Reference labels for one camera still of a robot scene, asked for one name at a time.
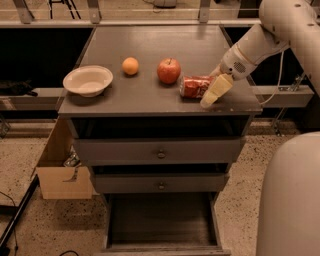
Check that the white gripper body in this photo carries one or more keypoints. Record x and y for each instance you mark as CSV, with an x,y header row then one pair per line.
x,y
234,66

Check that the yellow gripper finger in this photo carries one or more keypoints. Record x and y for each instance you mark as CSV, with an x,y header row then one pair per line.
x,y
217,88
217,71

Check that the red coke can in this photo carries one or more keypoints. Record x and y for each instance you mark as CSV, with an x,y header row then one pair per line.
x,y
194,86

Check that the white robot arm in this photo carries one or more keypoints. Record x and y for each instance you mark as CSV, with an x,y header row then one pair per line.
x,y
289,213

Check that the grey drawer cabinet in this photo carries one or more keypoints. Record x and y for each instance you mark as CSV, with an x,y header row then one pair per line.
x,y
141,107

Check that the grey top drawer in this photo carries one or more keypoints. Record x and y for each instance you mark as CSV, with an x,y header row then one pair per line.
x,y
100,152

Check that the grey middle drawer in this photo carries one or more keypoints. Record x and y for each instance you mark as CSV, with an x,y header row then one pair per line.
x,y
156,183

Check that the grey open bottom drawer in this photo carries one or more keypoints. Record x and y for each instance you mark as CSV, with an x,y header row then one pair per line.
x,y
162,224

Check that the red apple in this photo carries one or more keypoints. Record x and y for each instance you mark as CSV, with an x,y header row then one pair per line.
x,y
168,70

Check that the orange fruit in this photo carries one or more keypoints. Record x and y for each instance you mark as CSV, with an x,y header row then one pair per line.
x,y
130,66

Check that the white bowl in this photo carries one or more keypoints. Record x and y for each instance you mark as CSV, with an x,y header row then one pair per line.
x,y
88,81

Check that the cardboard box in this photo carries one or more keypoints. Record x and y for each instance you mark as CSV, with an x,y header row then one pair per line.
x,y
60,176

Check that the black bag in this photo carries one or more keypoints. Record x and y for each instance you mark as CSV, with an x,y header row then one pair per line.
x,y
16,88

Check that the black pole on floor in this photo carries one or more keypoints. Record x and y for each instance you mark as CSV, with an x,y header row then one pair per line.
x,y
15,212

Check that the metal railing frame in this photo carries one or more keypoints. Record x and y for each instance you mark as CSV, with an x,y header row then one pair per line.
x,y
76,13

